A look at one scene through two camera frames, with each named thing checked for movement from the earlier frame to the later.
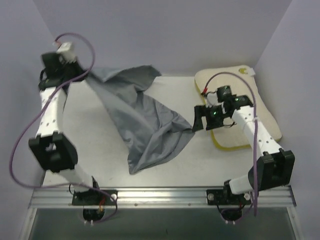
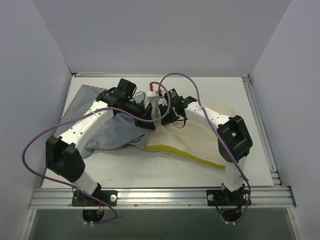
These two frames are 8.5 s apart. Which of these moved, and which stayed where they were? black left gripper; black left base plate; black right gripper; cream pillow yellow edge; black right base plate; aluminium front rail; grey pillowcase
Moved: cream pillow yellow edge; grey pillowcase; black right gripper; black left gripper
Stayed: black left base plate; black right base plate; aluminium front rail
